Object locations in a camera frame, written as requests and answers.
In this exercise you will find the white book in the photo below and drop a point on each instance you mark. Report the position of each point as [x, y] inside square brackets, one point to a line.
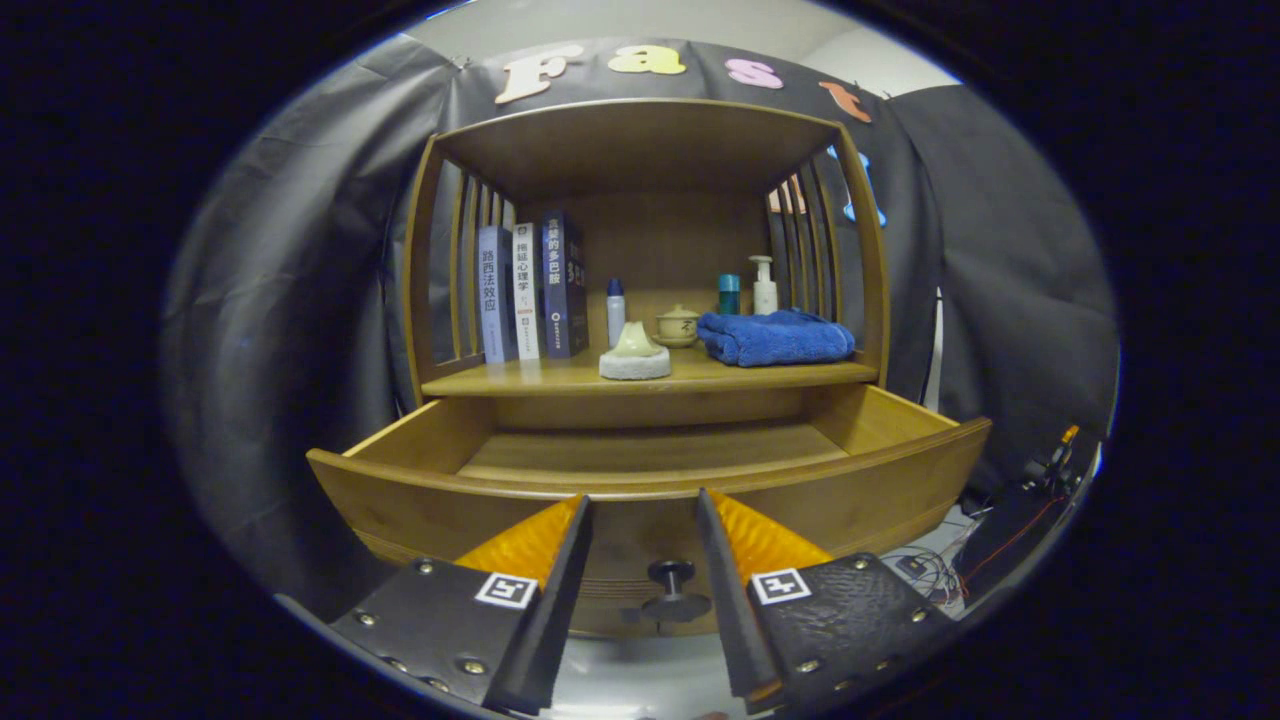
[526, 290]

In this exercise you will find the wooden cabinet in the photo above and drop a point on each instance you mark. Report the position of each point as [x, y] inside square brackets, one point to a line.
[640, 150]

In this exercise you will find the teal bottle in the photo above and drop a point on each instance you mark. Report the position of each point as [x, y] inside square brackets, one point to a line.
[729, 295]

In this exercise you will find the blue folded towel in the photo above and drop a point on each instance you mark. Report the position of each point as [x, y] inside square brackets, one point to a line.
[775, 338]

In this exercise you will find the white pump bottle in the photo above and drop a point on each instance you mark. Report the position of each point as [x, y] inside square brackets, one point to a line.
[764, 292]

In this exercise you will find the beige lidded teacup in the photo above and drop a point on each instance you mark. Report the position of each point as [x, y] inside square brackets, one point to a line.
[677, 328]

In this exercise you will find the dark blue book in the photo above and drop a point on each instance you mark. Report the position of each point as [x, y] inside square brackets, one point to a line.
[560, 285]

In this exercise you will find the light grey-blue book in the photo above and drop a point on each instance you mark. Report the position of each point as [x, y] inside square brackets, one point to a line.
[492, 295]

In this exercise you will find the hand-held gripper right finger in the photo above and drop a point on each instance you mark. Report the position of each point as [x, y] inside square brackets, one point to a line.
[745, 620]

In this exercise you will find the wooden drawer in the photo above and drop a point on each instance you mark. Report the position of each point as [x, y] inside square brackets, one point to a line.
[860, 500]

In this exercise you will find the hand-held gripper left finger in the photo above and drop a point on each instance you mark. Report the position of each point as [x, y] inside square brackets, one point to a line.
[530, 620]

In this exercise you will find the black device with orange part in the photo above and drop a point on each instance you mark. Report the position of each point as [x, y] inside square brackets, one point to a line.
[1015, 530]

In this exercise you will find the wooden countertop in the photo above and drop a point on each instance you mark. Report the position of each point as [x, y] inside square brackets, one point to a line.
[740, 375]

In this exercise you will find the pale green scrub brush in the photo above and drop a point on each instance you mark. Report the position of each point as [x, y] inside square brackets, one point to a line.
[636, 345]

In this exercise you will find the white bottle with blue cap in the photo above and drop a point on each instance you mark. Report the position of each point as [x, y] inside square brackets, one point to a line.
[616, 315]

